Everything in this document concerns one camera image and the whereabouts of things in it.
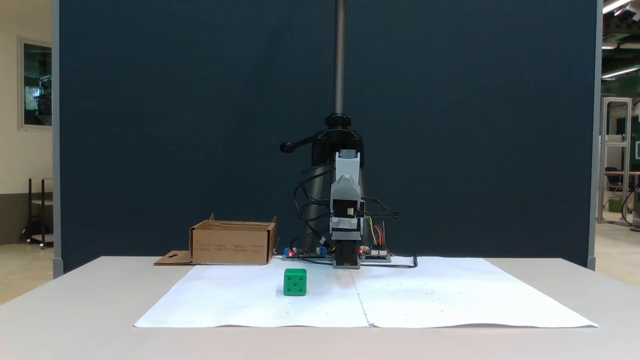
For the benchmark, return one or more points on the green die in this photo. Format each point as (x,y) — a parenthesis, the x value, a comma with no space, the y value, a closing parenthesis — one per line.
(295,282)

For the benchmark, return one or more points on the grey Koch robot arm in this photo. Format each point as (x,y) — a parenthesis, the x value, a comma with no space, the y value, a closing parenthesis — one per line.
(345,187)

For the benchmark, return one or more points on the green bin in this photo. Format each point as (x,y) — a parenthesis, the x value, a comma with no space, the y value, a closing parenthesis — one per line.
(615,204)

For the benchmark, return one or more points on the blue circuit board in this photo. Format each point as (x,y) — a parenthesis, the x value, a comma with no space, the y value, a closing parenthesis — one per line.
(305,255)

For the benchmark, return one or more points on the brown cardboard box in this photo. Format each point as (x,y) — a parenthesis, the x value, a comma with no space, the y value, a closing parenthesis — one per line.
(230,245)

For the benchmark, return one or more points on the white paper sheet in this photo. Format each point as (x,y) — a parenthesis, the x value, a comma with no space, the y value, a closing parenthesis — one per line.
(240,300)
(460,295)

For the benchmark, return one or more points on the black tripod with metal pole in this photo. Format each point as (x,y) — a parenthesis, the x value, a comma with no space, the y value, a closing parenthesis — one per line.
(340,60)

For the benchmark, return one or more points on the dark blue partition panel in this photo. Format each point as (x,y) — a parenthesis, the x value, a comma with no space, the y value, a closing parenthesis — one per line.
(150,125)

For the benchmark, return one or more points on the office chair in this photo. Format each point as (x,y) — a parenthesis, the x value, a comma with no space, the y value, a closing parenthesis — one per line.
(614,177)

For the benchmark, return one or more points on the black shelf cart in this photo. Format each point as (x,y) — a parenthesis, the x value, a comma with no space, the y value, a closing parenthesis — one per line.
(41,210)

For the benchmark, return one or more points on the ceiling strip light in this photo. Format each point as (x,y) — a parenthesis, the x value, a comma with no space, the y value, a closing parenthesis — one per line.
(620,72)
(615,6)

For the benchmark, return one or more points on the aluminium profile frame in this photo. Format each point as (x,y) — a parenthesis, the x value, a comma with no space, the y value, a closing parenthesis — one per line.
(602,160)

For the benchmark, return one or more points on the framed wall window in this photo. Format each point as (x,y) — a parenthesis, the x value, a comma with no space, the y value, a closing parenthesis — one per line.
(37,85)

